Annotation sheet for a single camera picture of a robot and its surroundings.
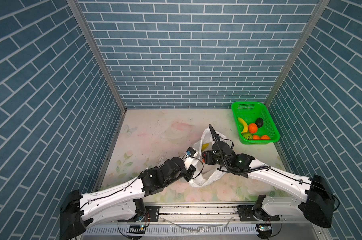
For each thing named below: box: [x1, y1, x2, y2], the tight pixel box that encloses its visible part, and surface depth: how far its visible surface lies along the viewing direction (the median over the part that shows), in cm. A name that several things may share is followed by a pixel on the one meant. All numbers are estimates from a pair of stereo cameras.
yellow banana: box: [237, 117, 249, 134], surface depth 108 cm
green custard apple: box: [242, 133, 253, 140], surface depth 98 cm
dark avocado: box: [255, 117, 264, 128], surface depth 110 cm
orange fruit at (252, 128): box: [248, 123, 258, 134], surface depth 105 cm
